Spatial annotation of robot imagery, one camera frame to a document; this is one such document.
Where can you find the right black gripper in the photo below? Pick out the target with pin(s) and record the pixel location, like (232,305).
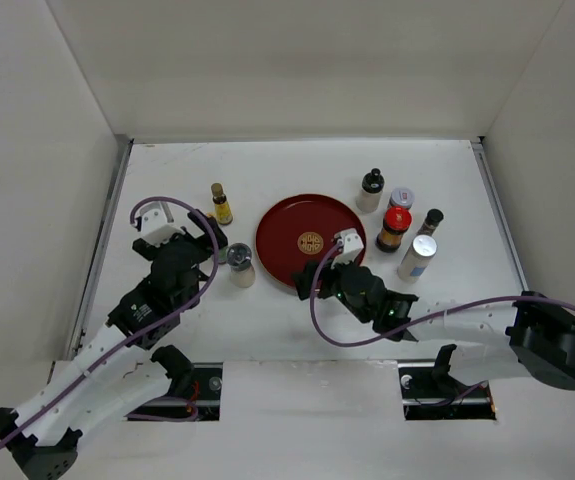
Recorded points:
(302,279)

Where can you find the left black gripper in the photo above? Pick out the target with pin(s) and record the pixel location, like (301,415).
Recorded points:
(201,225)

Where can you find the small yellow-label brown bottle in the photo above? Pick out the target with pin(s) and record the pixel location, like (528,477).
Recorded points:
(223,211)

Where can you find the red-cap dark sauce bottle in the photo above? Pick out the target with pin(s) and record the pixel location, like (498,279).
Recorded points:
(396,222)

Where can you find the black-cap white bottle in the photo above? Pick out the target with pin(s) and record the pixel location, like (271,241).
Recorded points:
(372,186)

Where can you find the white tall shaker bottle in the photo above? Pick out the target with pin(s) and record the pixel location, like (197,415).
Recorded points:
(416,259)

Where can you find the black-cap pepper grinder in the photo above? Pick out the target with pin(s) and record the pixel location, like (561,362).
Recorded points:
(432,220)

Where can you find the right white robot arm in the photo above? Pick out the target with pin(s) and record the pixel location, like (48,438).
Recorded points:
(524,336)

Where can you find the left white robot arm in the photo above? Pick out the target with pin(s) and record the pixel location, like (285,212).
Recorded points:
(127,363)

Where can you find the red round tray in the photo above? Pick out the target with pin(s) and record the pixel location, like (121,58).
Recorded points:
(299,229)

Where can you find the silver-lid small jar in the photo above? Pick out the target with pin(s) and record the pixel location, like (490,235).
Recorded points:
(402,197)

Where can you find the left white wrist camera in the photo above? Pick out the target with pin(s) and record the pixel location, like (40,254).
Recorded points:
(156,227)

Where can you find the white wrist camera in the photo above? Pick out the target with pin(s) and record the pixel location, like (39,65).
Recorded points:
(350,245)
(156,227)

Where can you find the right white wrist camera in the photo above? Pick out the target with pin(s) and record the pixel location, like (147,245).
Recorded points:
(350,245)

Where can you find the left aluminium table rail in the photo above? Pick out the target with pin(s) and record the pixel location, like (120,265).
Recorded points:
(80,321)

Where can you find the aluminium table rail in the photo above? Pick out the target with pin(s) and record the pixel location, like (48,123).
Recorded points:
(80,321)
(478,148)

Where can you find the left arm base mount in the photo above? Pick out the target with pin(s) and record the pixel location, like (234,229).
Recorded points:
(193,395)

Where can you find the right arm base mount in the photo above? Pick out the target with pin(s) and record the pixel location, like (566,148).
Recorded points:
(429,393)

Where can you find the right aluminium table rail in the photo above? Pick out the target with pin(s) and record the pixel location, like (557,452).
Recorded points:
(478,148)

